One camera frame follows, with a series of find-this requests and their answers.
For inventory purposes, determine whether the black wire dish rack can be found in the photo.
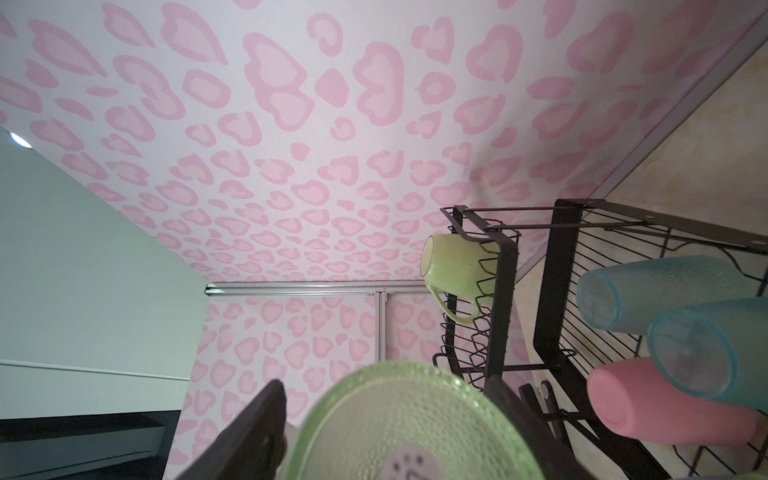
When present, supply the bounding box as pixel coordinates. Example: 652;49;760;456
433;199;767;479

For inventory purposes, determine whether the teal frosted tumbler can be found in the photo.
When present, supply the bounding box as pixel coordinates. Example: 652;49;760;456
576;256;754;335
648;297;767;411

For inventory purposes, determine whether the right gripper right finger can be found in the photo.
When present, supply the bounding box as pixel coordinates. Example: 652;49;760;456
484;376;594;480

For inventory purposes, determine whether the pink cup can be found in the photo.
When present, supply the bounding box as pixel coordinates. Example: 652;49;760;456
587;358;758;446

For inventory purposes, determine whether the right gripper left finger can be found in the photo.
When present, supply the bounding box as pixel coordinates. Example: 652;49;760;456
179;380;287;480

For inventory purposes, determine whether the light green mug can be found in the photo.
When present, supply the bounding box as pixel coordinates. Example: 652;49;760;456
420;234;499;324

